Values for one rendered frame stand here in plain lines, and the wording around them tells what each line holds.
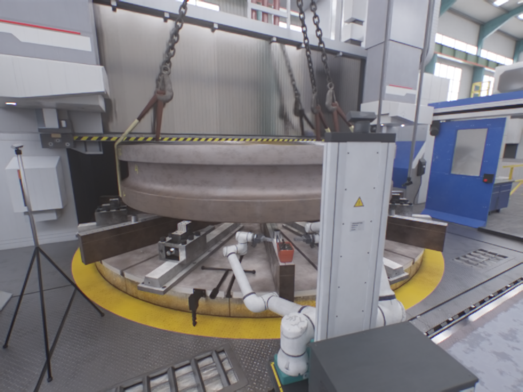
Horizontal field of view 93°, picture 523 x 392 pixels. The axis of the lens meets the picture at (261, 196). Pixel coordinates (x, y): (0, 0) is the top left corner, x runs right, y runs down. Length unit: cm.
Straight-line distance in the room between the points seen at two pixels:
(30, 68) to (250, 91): 386
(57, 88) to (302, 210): 296
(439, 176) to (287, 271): 559
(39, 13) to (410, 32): 654
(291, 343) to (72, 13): 408
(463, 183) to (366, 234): 585
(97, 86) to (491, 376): 453
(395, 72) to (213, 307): 597
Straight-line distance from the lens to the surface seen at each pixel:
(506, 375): 300
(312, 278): 288
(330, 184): 115
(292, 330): 155
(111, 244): 375
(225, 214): 286
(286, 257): 229
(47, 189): 525
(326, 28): 959
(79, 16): 420
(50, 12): 423
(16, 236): 595
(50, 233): 583
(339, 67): 768
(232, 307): 277
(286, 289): 240
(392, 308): 188
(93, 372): 269
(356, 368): 128
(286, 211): 284
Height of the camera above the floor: 173
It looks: 12 degrees down
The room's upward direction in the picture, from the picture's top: straight up
